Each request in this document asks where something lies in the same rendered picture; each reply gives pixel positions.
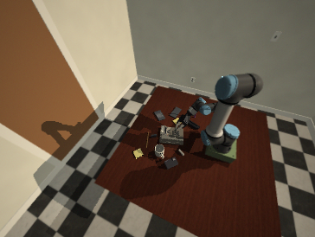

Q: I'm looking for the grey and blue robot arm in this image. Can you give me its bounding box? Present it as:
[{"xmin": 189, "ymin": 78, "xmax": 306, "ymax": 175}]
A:
[{"xmin": 188, "ymin": 74, "xmax": 263, "ymax": 153}]

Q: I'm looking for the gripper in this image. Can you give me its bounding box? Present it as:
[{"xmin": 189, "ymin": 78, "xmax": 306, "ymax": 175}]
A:
[{"xmin": 174, "ymin": 110, "xmax": 194, "ymax": 131}]

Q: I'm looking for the grey telephone handset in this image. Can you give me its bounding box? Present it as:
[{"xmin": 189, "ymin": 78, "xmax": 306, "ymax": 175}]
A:
[{"xmin": 161, "ymin": 135, "xmax": 183, "ymax": 142}]

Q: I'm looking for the white mug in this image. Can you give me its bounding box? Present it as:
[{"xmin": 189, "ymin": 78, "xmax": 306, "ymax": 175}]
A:
[{"xmin": 155, "ymin": 144, "xmax": 164, "ymax": 159}]

